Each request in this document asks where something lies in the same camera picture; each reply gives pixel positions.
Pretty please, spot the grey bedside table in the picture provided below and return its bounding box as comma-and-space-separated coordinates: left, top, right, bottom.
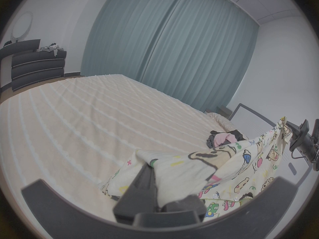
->
204, 105, 233, 116

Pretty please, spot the bed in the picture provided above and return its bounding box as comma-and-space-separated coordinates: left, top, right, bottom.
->
0, 74, 312, 223

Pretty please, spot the dark grey chest of drawers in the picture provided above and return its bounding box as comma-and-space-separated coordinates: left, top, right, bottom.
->
11, 50, 67, 92

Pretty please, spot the small heap of clothes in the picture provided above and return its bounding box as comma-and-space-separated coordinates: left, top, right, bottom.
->
37, 43, 66, 57

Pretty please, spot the blue-green curtain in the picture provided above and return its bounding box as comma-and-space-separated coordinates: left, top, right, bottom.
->
80, 0, 260, 113

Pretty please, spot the dark grey garment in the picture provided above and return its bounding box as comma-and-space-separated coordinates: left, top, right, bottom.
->
206, 129, 247, 149

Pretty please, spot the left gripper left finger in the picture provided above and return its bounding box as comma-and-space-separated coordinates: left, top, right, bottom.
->
113, 163, 158, 224

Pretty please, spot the cream pillow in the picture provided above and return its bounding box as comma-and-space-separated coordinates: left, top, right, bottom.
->
206, 112, 237, 132

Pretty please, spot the white printed pyjama top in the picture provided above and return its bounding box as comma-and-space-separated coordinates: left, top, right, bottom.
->
101, 116, 294, 220

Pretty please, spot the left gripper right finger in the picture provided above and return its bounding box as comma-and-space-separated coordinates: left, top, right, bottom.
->
159, 194, 208, 220

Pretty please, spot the round white mirror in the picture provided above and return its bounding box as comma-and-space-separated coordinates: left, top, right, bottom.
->
12, 11, 33, 43

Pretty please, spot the pink and grey garment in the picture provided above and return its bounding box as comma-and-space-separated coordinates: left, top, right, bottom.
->
213, 133, 238, 147

